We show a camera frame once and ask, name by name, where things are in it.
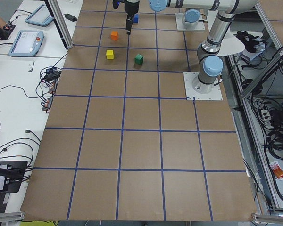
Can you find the orange snack packet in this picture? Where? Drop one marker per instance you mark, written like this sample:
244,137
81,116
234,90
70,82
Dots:
276,169

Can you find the orange wooden block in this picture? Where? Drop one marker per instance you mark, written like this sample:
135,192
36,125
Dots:
114,35

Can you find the white chair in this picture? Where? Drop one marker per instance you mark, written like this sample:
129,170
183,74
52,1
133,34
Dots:
230,45

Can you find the far teach pendant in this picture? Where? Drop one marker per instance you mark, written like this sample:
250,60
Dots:
40,17

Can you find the aluminium frame post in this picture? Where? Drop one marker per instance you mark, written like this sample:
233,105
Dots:
56,14

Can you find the teach pendant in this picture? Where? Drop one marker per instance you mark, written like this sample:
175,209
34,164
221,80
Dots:
40,17
27,43

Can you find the blue wooden block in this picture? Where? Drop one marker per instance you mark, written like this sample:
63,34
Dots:
136,19

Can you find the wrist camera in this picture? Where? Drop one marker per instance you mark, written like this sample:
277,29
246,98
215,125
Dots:
115,4

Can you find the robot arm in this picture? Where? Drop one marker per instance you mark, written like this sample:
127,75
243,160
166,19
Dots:
192,17
210,64

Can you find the green wooden block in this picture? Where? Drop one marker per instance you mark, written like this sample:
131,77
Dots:
139,59

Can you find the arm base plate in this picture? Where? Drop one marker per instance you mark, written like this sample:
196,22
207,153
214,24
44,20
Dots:
195,90
183,25

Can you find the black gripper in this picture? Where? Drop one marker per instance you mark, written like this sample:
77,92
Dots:
131,7

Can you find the yellow wooden block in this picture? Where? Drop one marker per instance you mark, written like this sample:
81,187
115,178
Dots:
109,54

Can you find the black power adapter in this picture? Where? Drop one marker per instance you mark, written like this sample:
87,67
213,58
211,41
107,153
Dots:
70,17

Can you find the near teach pendant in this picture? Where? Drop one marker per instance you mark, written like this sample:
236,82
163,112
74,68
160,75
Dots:
27,43

